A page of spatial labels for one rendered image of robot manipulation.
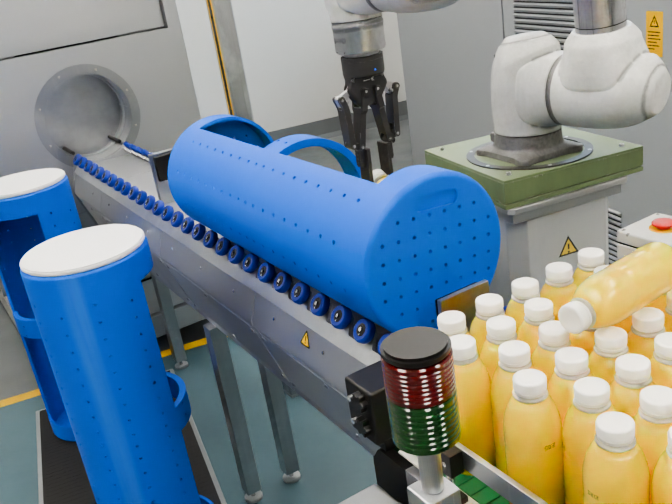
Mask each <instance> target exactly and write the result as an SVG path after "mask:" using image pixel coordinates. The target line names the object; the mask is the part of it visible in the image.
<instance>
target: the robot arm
mask: <svg viewBox="0 0 672 504"><path fill-rule="evenodd" d="M458 1H459V0H324V2H325V6H326V8H327V11H328V13H329V16H330V19H331V24H332V26H331V28H332V31H333V38H334V45H335V52H336V54H338V55H344V56H342V57H341V65H342V72H343V77H344V79H345V86H344V92H342V93H341V94H340V95H339V96H334V97H333V98H332V101H333V103H334V104H335V106H336V108H337V111H338V116H339V121H340V126H341V131H342V136H343V141H344V146H345V148H348V149H352V150H355V155H356V163H357V166H358V167H360V171H361V179H364V180H367V181H370V182H373V183H374V179H373V171H372V162H371V154H370V148H366V113H367V112H368V106H370V107H371V109H372V112H373V115H374V118H375V122H376V125H377V128H378V132H379V135H380V139H381V140H382V141H381V140H380V141H377V146H378V153H379V159H380V166H381V170H382V171H383V172H384V173H385V174H387V175H391V174H392V173H393V166H392V159H391V158H393V156H394V153H393V146H392V143H394V142H395V137H396V136H399V135H400V122H399V108H398V91H399V87H400V84H399V83H398V82H391V81H387V79H386V77H385V76H384V70H385V67H384V59H383V51H381V50H380V49H383V48H384V47H385V46H386V42H385V34H384V25H383V22H384V20H383V17H382V12H394V13H419V12H427V11H433V10H438V9H442V8H445V7H447V6H450V5H452V4H454V3H456V2H458ZM572 2H573V13H574V24H575V29H574V30H573V31H572V32H571V33H570V35H569V36H568V38H567V39H566V41H565V43H564V50H563V51H562V50H561V48H560V43H559V41H558V40H557V39H556V38H555V37H553V36H552V35H551V34H548V33H546V32H545V31H532V32H526V33H521V34H517V35H512V36H509V37H506V38H505V39H504V40H503V42H502V43H501V45H500V46H499V47H498V49H497V52H496V54H495V58H494V61H493V65H492V71H491V109H492V117H493V123H494V132H492V133H491V134H490V139H491V141H492V142H494V143H493V144H490V145H487V146H483V147H480V148H478V149H477V150H476V151H477V156H484V157H489V158H493V159H497V160H500V161H504V162H508V163H511V164H514V165H516V166H531V165H533V164H536V163H539V162H542V161H545V160H549V159H552V158H556V157H559V156H563V155H566V154H569V153H574V152H580V151H582V150H583V144H582V143H579V142H574V141H569V140H566V139H563V133H562V125H569V126H574V127H581V128H591V129H619V128H626V127H631V126H634V125H637V124H640V123H642V122H644V121H646V120H648V119H650V118H652V117H654V116H656V115H657V114H659V113H660V112H661V111H662V110H663V108H664V107H665V105H666V103H667V100H668V98H669V94H670V88H671V79H670V75H669V72H668V69H667V67H666V65H665V63H664V62H663V61H662V60H661V58H660V57H659V56H658V55H657V54H654V53H649V50H648V48H647V45H646V43H645V41H644V39H643V37H642V32H641V31H640V29H639V28H638V27H637V26H636V25H634V24H633V23H632V22H631V21H629V20H627V14H626V0H572ZM384 91H385V103H384V100H383V96H382V95H383V92H384ZM348 97H349V98H350V100H351V101H352V111H353V122H352V117H351V112H350V108H349V106H348V104H349V101H348ZM385 104H386V112H385V109H384V106H385Z"/></svg>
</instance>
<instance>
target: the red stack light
mask: <svg viewBox="0 0 672 504"><path fill-rule="evenodd" d="M380 357H381V356H380ZM381 365H382V371H383V379H384V386H385V393H386V396H387V398H388V399H389V400H390V401H391V402H392V403H394V404H396V405H398V406H400V407H403V408H408V409H426V408H431V407H435V406H438V405H440V404H442V403H444V402H446V401H447V400H448V399H450V398H451V397H452V396H453V394H454V393H455V391H456V377H455V368H454V357H453V349H451V351H450V353H449V354H448V355H447V356H446V357H445V358H444V359H443V360H441V361H440V362H438V363H436V364H434V365H431V366H428V367H424V368H418V369H405V368H399V367H396V366H393V365H391V364H389V363H387V362H386V361H385V360H384V359H383V358H382V357H381Z"/></svg>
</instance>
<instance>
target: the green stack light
mask: <svg viewBox="0 0 672 504"><path fill-rule="evenodd" d="M386 400H387V407H388V413H389V421H390V427H391V434H392V440H393V443H394V444H395V446H396V447H397V448H398V449H400V450H401V451H403V452H405V453H408V454H411V455H416V456H432V455H437V454H440V453H443V452H445V451H447V450H449V449H451V448H452V447H453V446H454V445H455V444H456V443H457V442H458V441H459V439H460V437H461V427H460V416H459V406H458V396H457V388H456V391H455V393H454V394H453V396H452V397H451V398H450V399H448V400H447V401H446V402H444V403H442V404H440V405H438V406H435V407H431V408H426V409H408V408H403V407H400V406H398V405H396V404H394V403H392V402H391V401H390V400H389V399H388V398H387V396H386Z"/></svg>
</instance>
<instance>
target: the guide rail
mask: <svg viewBox="0 0 672 504"><path fill-rule="evenodd" d="M455 446H456V447H457V448H459V449H460V450H462V454H463V463H464V469H465V470H467V471H468V472H469V473H471V474H472V475H474V476H475V477H476V478H478V479H479V480H480V481H482V482H483V483H485V484H486V485H487V486H489V487H490V488H492V489H493V490H494V491H496V492H497V493H498V494H500V495H501V496H503V497H504V498H505V499H507V500H508V501H510V502H511V503H512V504H548V503H547V502H545V501H544V500H543V499H541V498H540V497H538V496H537V495H535V494H534V493H532V492H531V491H529V490H528V489H527V488H525V487H524V486H522V485H521V484H519V483H518V482H516V481H515V480H513V479H512V478H510V477H509V476H508V475H506V474H505V473H503V472H502V471H500V470H499V469H497V468H496V467H494V466H493V465H491V464H490V463H489V462H487V461H486V460H484V459H483V458H481V457H480V456H478V455H477V454H475V453H474V452H472V451H471V450H470V449H468V448H467V447H465V446H464V445H462V444H461V443H459V442H457V443H456V444H455Z"/></svg>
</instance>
